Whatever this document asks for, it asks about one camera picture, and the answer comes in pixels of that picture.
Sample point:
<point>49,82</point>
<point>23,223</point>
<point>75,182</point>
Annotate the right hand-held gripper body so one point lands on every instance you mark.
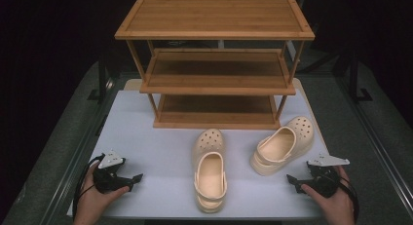
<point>324,182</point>

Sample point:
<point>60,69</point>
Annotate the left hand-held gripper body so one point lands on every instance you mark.
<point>108,181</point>

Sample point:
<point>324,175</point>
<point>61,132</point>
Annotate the cream foam clog shoe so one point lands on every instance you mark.
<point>279,148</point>
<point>209,176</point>

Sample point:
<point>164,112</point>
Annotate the three-tier wooden shoe rack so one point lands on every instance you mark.
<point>214,17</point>

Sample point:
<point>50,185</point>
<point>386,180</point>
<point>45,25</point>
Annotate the person's left hand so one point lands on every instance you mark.
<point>92,202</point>

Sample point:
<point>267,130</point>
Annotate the person's right hand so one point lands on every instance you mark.
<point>337,208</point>

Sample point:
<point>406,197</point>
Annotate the black metal stand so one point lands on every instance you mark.
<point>354,75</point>
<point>102,75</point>

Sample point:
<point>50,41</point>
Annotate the metal frame rail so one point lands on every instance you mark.
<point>376,140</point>
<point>80,153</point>

